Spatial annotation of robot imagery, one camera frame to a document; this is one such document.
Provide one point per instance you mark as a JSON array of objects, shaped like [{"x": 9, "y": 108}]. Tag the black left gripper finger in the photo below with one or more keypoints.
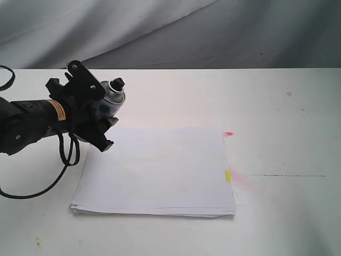
[
  {"x": 107, "y": 123},
  {"x": 97, "y": 138}
]

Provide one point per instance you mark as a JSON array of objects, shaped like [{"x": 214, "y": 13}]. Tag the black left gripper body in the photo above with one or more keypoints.
[{"x": 78, "y": 98}]

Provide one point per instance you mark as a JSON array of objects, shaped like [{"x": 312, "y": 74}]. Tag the white dotted spray paint can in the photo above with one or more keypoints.
[{"x": 113, "y": 99}]

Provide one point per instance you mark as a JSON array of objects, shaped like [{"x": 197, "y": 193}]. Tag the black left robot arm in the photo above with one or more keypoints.
[{"x": 26, "y": 122}]

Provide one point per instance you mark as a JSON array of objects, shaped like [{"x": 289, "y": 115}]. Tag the grey backdrop cloth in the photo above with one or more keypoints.
[{"x": 170, "y": 34}]

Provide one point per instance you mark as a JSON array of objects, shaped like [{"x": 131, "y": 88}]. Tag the white paper stack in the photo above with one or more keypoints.
[{"x": 159, "y": 172}]

